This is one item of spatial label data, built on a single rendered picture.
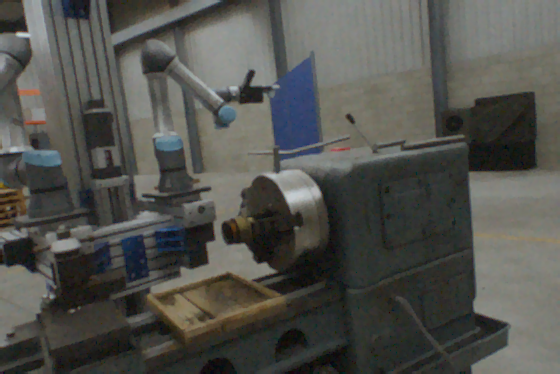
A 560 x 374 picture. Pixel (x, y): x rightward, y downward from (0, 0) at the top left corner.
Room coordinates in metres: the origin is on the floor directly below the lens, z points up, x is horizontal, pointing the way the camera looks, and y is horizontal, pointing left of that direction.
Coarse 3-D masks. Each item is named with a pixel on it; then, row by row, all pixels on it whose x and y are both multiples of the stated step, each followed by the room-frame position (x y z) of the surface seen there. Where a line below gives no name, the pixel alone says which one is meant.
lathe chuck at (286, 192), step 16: (256, 176) 1.47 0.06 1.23; (272, 176) 1.40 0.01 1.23; (288, 176) 1.40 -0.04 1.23; (272, 192) 1.38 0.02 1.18; (288, 192) 1.33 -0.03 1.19; (304, 192) 1.35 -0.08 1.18; (272, 208) 1.39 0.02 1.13; (288, 208) 1.31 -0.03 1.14; (304, 208) 1.32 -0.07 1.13; (304, 224) 1.31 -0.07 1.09; (272, 240) 1.42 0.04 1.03; (288, 240) 1.33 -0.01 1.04; (304, 240) 1.31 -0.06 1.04; (272, 256) 1.43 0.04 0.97; (288, 256) 1.34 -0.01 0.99
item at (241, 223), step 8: (240, 216) 1.38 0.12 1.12; (224, 224) 1.35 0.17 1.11; (232, 224) 1.34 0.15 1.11; (240, 224) 1.34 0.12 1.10; (248, 224) 1.35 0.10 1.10; (224, 232) 1.38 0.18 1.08; (232, 232) 1.32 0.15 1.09; (240, 232) 1.33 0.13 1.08; (248, 232) 1.34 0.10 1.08; (224, 240) 1.37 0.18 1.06; (232, 240) 1.33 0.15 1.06; (240, 240) 1.34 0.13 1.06; (248, 240) 1.35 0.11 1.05
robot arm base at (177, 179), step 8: (176, 168) 1.92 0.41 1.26; (184, 168) 1.95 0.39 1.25; (160, 176) 1.94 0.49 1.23; (168, 176) 1.91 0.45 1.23; (176, 176) 1.91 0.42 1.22; (184, 176) 1.93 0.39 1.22; (160, 184) 1.92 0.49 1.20; (168, 184) 1.91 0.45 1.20; (176, 184) 1.90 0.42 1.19; (184, 184) 1.92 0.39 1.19; (192, 184) 1.96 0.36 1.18; (160, 192) 1.92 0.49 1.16
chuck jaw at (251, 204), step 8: (248, 192) 1.46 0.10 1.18; (256, 192) 1.47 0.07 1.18; (248, 200) 1.44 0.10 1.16; (256, 200) 1.45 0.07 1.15; (240, 208) 1.45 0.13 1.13; (248, 208) 1.42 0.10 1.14; (256, 208) 1.43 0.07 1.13; (264, 208) 1.44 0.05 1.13; (248, 216) 1.40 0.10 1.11; (256, 216) 1.43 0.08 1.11; (264, 216) 1.46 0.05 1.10
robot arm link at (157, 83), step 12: (144, 72) 2.06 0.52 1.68; (156, 72) 2.04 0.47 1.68; (156, 84) 2.06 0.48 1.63; (156, 96) 2.06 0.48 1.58; (168, 96) 2.09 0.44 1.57; (156, 108) 2.06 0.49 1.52; (168, 108) 2.08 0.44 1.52; (156, 120) 2.06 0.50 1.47; (168, 120) 2.07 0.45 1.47; (156, 132) 2.07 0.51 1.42; (168, 132) 2.06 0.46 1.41
